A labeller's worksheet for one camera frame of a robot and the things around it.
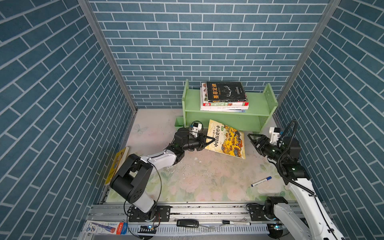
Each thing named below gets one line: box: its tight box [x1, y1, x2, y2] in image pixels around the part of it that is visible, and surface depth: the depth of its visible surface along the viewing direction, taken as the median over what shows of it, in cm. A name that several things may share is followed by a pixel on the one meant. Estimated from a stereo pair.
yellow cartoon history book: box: [205, 119, 246, 160], surface depth 84 cm
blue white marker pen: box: [250, 176, 272, 187], surface depth 86 cm
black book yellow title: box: [206, 81, 247, 103], surface depth 83 cm
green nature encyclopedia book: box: [201, 82, 249, 107], surface depth 81 cm
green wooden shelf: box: [174, 79, 278, 133], surface depth 84 cm
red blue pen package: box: [81, 220, 128, 235], surface depth 71 cm
